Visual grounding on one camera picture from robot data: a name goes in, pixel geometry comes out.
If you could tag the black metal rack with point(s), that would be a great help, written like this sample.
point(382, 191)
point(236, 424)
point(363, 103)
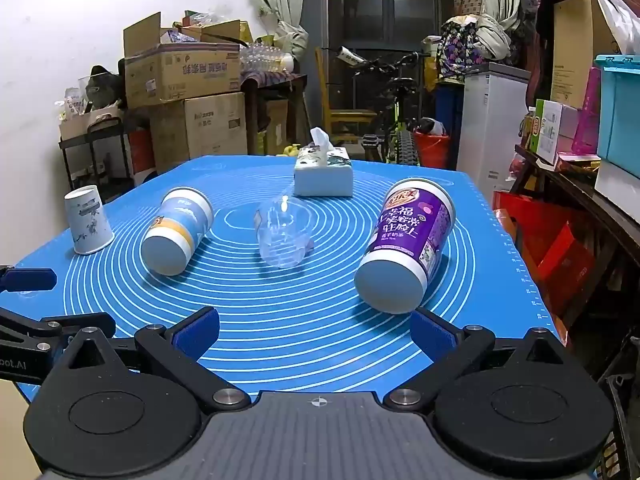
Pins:
point(95, 157)

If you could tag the blue silicone mat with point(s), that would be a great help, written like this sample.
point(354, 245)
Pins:
point(300, 320)

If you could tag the teal plastic storage bin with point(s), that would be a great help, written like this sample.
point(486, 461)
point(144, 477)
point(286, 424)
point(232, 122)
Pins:
point(620, 110)

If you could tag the clear plastic cup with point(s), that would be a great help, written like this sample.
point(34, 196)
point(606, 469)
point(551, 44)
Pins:
point(282, 232)

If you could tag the white plastic bag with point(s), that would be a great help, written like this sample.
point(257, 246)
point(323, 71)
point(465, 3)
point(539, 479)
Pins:
point(622, 20)

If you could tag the white tissue box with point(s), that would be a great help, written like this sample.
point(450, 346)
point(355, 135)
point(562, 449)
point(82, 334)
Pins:
point(322, 175)

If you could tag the yellow wooden chair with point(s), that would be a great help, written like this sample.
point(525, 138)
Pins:
point(330, 115)

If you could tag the blue and yellow paper cup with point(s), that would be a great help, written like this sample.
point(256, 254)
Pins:
point(177, 232)

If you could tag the small cardboard box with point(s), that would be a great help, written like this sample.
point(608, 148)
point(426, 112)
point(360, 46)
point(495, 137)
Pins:
point(274, 127)

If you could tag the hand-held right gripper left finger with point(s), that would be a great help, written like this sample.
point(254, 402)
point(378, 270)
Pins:
point(197, 334)

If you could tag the white printed paper cup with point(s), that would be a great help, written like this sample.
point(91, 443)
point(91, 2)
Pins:
point(87, 222)

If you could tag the white chest freezer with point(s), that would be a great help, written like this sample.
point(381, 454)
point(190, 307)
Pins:
point(492, 130)

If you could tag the red paper bag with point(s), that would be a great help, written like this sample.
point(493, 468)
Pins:
point(540, 240)

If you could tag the green and white carton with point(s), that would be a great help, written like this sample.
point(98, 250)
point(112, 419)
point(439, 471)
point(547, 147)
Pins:
point(547, 130)

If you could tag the brown cardboard box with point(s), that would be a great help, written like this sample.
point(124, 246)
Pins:
point(200, 127)

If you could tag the pink gift bag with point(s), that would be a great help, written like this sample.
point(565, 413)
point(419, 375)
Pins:
point(587, 115)

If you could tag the dark green bag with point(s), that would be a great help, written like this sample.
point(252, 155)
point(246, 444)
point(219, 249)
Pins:
point(104, 87)

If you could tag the dark wooden side table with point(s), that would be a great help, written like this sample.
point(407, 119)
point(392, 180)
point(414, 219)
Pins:
point(280, 82)

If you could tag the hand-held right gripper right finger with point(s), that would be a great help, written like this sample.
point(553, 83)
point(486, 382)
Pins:
point(433, 336)

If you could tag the pale green curtain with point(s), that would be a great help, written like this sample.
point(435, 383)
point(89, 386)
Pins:
point(275, 0)
point(500, 5)

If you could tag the purple paper cup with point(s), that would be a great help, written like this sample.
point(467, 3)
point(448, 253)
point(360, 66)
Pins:
point(410, 240)

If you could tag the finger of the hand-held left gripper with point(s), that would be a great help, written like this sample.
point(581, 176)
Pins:
point(75, 324)
point(31, 280)

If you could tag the black bicycle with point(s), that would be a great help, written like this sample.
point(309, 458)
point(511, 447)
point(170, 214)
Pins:
point(400, 125)

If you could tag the dark wooden shelf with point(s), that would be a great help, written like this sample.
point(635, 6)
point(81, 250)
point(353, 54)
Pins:
point(605, 220)

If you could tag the red bucket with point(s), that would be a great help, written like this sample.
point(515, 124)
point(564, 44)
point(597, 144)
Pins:
point(432, 150)

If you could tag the large open cardboard box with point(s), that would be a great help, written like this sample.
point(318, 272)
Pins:
point(180, 72)

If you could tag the floral fabric bag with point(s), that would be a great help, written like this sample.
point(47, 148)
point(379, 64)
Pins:
point(457, 47)

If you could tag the pile of clear plastic bottles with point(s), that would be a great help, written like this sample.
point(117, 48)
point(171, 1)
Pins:
point(262, 57)

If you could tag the tall flat cardboard box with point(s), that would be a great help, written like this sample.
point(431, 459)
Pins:
point(575, 55)

